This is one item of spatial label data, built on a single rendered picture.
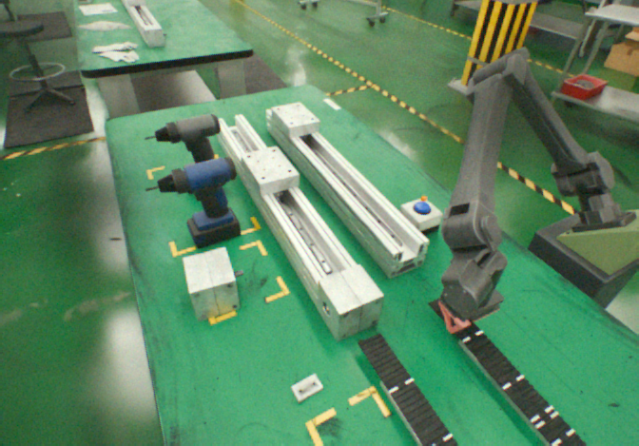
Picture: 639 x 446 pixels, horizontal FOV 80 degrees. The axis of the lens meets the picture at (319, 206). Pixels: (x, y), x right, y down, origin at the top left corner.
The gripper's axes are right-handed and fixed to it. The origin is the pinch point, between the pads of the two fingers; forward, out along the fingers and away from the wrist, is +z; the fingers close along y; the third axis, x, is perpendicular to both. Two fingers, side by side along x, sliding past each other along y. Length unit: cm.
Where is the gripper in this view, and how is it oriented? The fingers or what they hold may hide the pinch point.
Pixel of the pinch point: (460, 323)
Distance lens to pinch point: 85.4
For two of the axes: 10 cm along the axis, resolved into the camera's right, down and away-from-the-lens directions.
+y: -8.9, 2.7, -3.6
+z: -0.2, 7.7, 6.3
